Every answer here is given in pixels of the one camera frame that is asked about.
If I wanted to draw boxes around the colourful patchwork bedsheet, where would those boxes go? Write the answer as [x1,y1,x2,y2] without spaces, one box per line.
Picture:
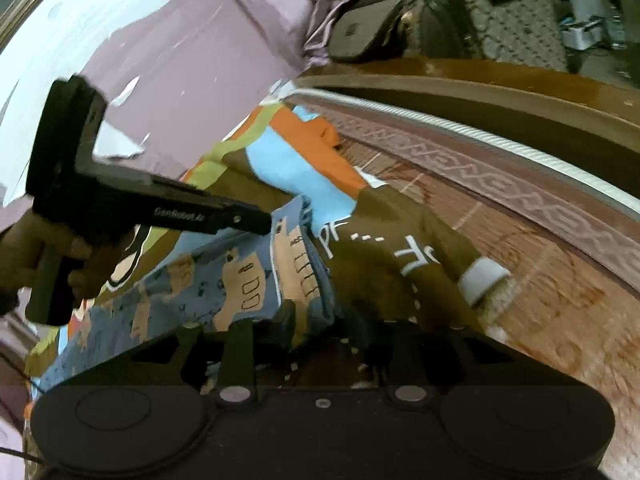
[26,104,509,382]

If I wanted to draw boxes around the blue patterned child pants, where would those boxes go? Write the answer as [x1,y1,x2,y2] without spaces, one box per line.
[39,195,335,390]

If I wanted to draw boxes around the person's left hand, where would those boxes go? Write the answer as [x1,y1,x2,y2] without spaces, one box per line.
[1,209,134,315]

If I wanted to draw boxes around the brown wooden bed frame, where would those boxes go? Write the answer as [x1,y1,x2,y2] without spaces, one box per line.
[295,58,639,195]

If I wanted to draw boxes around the grey dotted fabric bag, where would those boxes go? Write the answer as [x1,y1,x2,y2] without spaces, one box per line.
[464,0,567,73]

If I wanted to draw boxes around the black bag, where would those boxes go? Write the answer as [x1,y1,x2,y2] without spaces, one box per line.
[326,0,477,64]

